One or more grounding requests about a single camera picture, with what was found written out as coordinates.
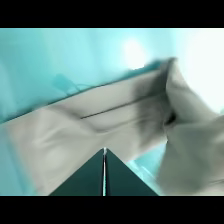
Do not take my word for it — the brown T-shirt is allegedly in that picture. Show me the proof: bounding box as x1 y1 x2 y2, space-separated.
0 57 224 197

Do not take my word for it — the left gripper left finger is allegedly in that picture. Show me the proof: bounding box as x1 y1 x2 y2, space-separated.
49 148 105 197

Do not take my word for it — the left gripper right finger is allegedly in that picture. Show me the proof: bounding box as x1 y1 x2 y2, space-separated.
105 149 160 197

